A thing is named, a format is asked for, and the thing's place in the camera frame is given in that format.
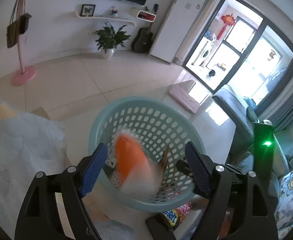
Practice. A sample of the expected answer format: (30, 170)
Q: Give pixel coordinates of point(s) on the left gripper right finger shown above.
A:
(227, 189)

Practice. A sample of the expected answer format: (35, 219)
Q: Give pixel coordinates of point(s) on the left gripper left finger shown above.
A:
(39, 214)

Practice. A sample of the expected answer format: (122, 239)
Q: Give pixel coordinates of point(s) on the orange white carton box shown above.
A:
(140, 176)

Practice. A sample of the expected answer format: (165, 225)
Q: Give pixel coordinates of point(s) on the floral cushion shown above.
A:
(284, 211)

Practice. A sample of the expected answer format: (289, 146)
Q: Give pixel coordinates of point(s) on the grey sofa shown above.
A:
(235, 107)

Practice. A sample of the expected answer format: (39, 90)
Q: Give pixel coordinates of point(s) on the yellow snack wrapper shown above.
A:
(174, 218)

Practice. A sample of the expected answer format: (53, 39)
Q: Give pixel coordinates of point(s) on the pink folded mat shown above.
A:
(185, 99)

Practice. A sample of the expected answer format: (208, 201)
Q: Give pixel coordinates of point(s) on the teal plastic laundry basket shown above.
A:
(155, 125)

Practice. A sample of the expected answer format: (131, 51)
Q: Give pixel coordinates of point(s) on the white washing machine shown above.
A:
(204, 53)

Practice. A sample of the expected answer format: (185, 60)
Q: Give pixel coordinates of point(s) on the pink coat rack stand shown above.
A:
(25, 73)

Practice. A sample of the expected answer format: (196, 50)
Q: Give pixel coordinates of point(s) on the red chinese knot decoration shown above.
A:
(228, 20)

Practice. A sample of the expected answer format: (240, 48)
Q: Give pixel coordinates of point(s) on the black acoustic guitar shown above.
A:
(143, 41)

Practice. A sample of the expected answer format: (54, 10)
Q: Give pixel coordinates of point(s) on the white tall cabinet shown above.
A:
(174, 28)

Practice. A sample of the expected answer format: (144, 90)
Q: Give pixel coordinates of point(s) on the brown tote bag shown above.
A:
(12, 30)

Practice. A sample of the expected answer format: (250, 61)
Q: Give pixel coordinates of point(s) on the green potted plant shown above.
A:
(109, 39)

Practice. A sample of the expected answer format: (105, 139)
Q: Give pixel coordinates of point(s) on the small flower figurine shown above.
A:
(114, 12)

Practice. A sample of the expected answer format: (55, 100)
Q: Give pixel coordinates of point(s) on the framed butterfly picture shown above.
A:
(87, 10)

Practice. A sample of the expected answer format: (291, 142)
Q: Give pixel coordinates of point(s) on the black small bag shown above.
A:
(24, 17)

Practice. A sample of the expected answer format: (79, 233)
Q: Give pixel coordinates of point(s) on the white red wall cube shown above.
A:
(146, 16)

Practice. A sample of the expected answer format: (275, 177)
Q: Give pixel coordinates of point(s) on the white curved wall shelf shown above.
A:
(108, 19)

